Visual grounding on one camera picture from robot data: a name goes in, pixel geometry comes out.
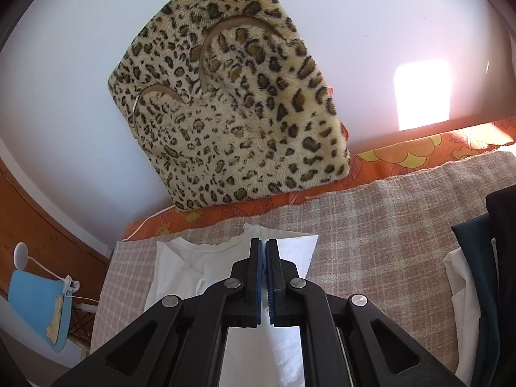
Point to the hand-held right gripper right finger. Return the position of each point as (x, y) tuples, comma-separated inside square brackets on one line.
[(271, 278)]

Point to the dark green cloth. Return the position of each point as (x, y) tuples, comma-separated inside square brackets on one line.
[(479, 258)]

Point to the leopard print cushion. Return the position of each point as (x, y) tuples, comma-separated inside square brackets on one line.
[(242, 109)]

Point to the orange floral bedsheet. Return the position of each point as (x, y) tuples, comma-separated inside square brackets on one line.
[(403, 157)]

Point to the white cloth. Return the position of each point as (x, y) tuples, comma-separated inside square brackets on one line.
[(463, 290)]

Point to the beige plaid blanket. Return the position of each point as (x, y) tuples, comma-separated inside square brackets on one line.
[(383, 229)]

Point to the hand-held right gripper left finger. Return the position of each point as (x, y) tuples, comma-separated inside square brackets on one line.
[(257, 278)]

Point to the white shirt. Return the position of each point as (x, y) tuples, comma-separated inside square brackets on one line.
[(189, 258)]

